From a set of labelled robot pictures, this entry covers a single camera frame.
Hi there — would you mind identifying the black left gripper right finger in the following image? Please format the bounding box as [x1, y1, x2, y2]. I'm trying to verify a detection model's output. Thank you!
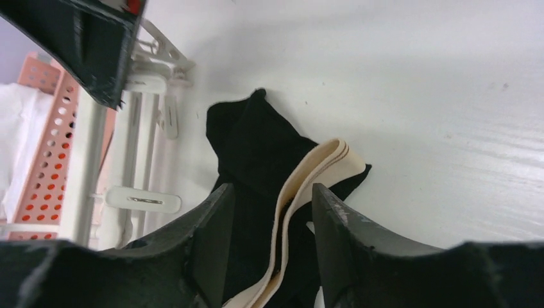
[312, 184, 543, 307]

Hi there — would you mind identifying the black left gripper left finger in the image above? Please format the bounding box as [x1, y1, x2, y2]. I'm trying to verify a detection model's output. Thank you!
[1, 184, 235, 307]

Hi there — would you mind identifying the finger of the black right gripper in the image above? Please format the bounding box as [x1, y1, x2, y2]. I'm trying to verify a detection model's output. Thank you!
[1, 1, 147, 110]

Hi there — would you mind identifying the white clip hanger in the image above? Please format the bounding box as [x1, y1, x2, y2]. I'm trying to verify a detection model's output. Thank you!
[0, 19, 197, 252]

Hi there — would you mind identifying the pink basket with white cloth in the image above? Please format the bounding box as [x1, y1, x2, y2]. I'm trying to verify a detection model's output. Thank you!
[3, 52, 80, 241]

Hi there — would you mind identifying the black underwear beige waistband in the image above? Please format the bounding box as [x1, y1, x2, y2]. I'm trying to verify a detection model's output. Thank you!
[206, 89, 371, 307]

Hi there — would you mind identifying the white crumpled cloth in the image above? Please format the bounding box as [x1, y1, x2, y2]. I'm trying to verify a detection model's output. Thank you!
[1, 83, 53, 222]

